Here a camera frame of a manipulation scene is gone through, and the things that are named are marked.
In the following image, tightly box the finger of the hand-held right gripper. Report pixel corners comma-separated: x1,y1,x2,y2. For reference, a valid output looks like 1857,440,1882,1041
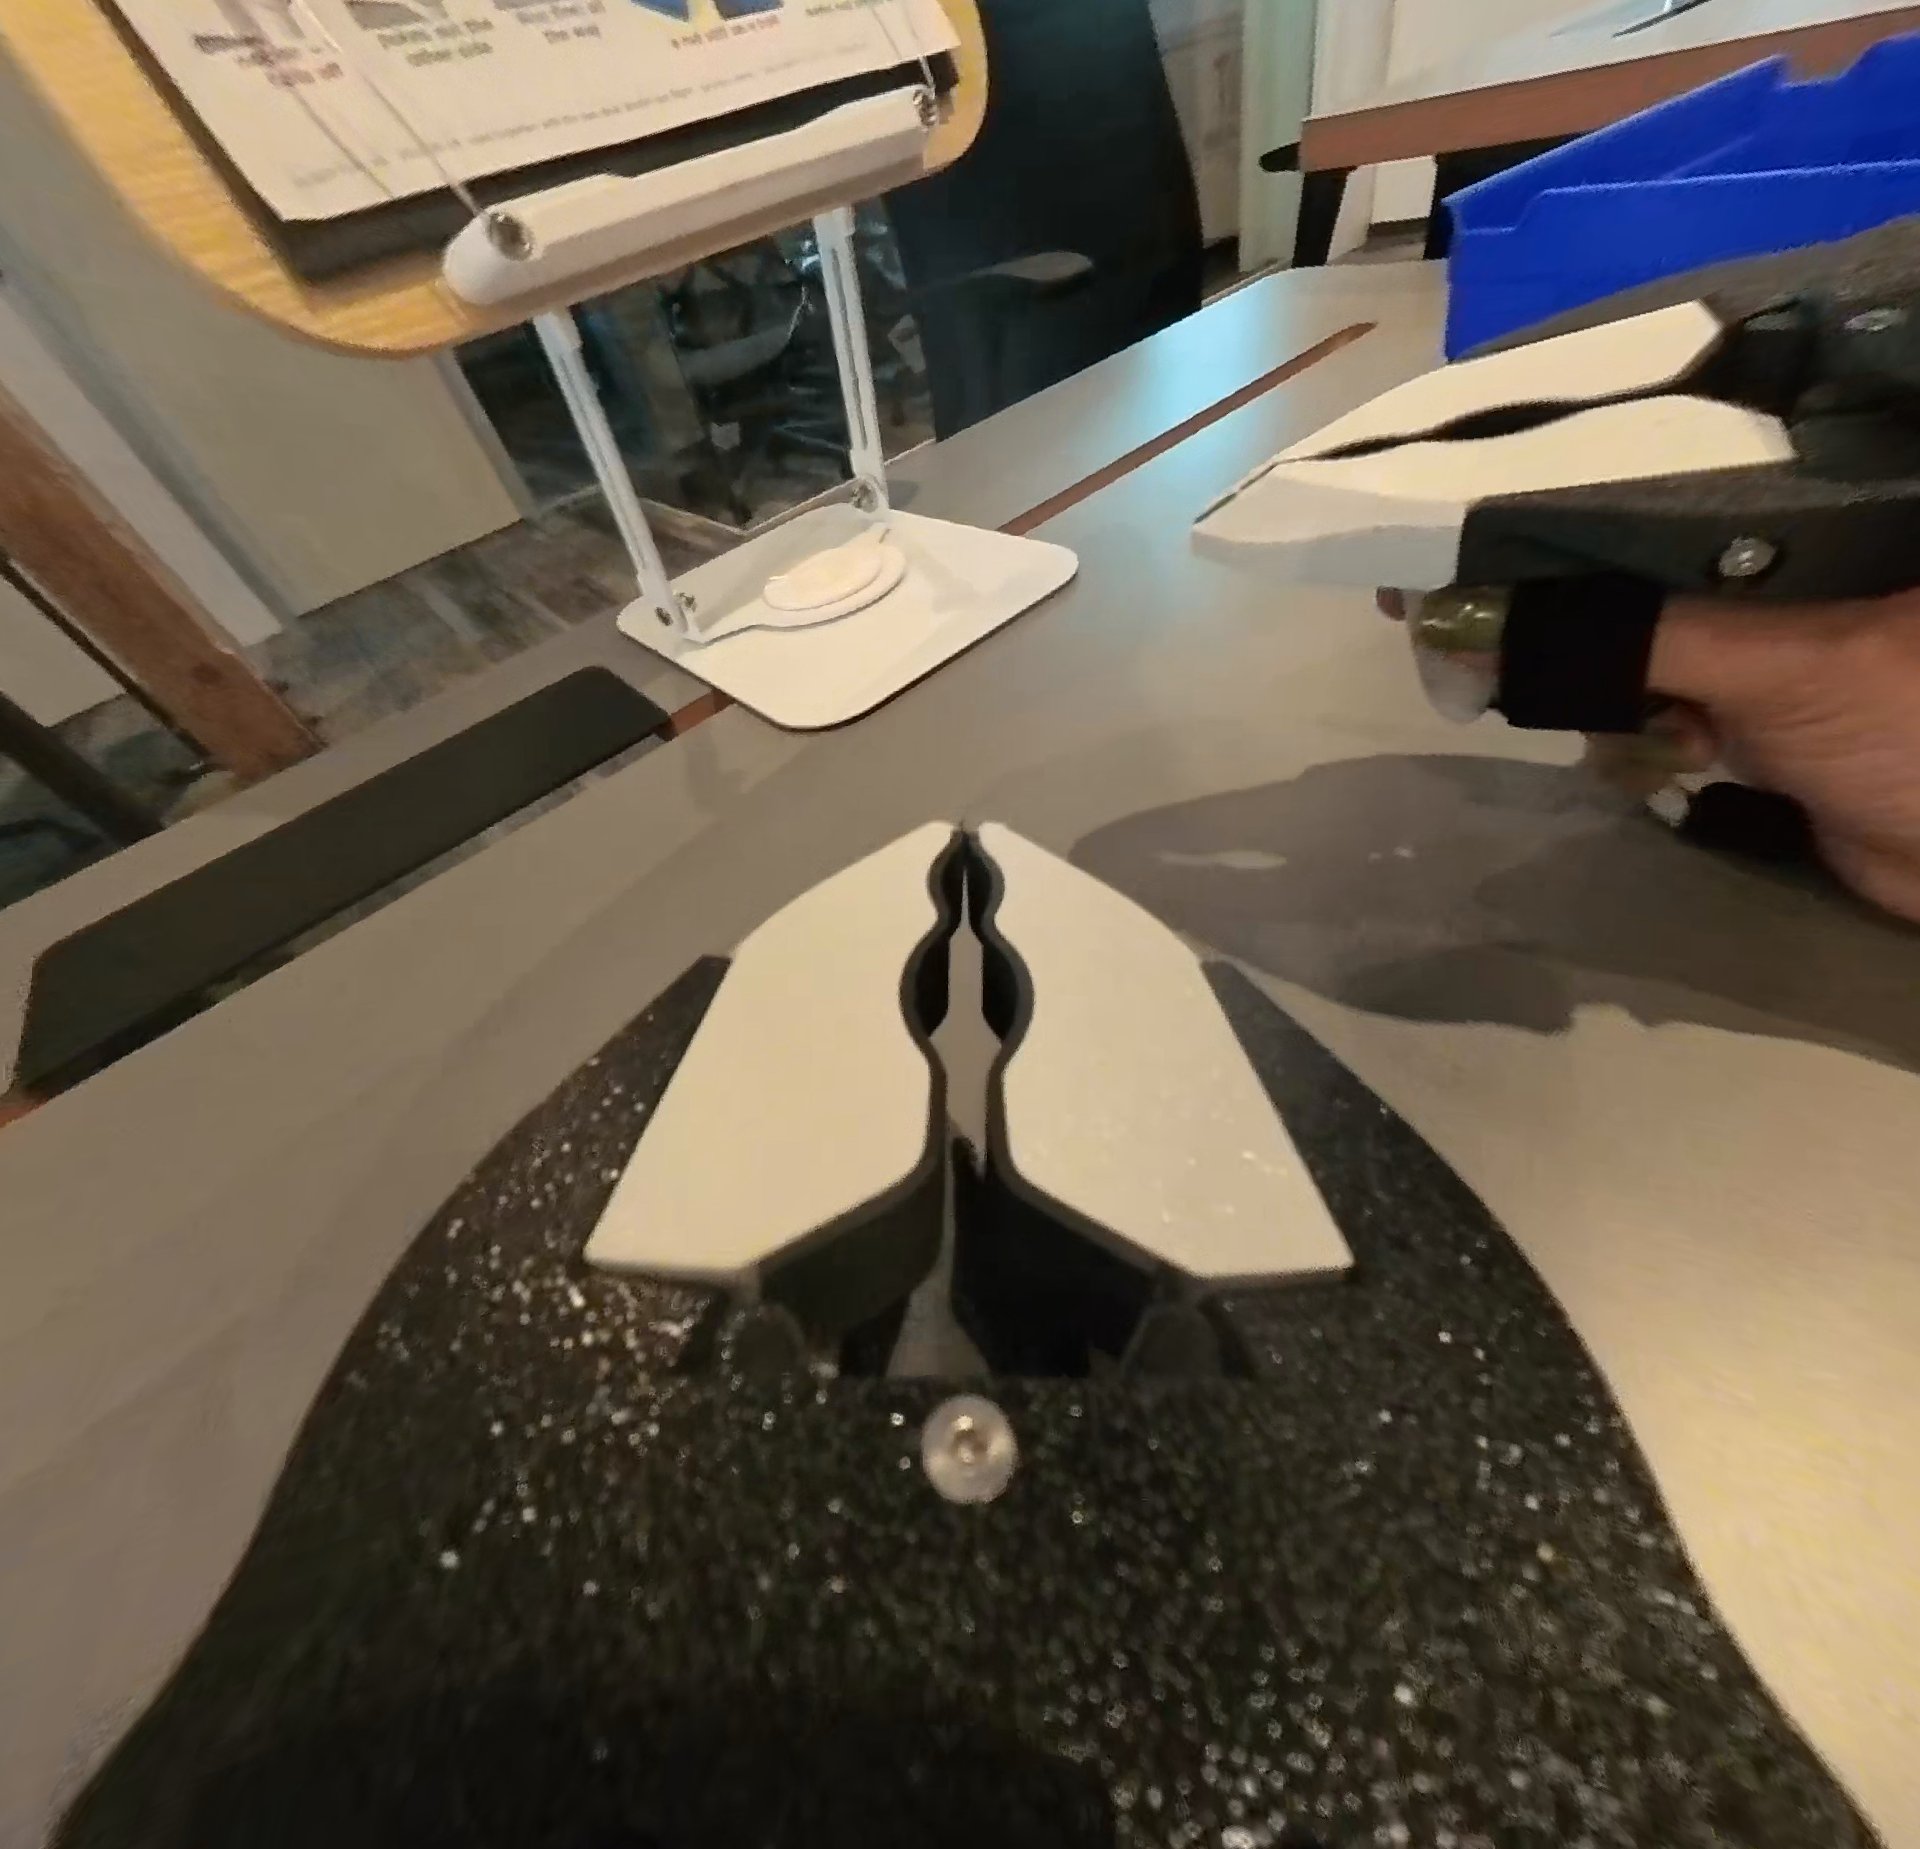
1186,390,1798,594
1260,301,1728,472

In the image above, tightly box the printed instruction sheet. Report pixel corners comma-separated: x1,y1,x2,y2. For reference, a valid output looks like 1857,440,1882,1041
59,0,962,224

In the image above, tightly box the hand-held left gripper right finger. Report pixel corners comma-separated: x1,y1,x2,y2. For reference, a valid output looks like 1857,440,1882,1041
949,824,1360,1379

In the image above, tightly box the wooden post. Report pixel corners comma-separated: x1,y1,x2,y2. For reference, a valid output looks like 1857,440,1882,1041
0,381,322,782

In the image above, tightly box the black rectangular mat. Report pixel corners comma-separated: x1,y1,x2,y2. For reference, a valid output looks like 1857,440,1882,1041
5,668,673,1096

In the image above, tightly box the white and wood document stand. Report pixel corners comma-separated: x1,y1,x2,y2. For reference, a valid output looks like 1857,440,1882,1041
0,0,1082,731

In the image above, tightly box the person's right hand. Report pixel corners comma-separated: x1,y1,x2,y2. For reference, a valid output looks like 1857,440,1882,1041
1586,594,1920,924

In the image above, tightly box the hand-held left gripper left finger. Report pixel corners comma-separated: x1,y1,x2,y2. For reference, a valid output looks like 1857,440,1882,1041
583,819,966,1303

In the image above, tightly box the blue plastic bin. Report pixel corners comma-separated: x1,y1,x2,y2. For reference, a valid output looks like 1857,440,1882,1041
1423,34,1920,364

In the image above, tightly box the black office chair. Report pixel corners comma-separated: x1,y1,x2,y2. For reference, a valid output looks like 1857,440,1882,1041
886,0,1210,435

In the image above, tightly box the grey table with brown edge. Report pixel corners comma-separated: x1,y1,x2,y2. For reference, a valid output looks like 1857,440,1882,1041
1296,0,1920,224

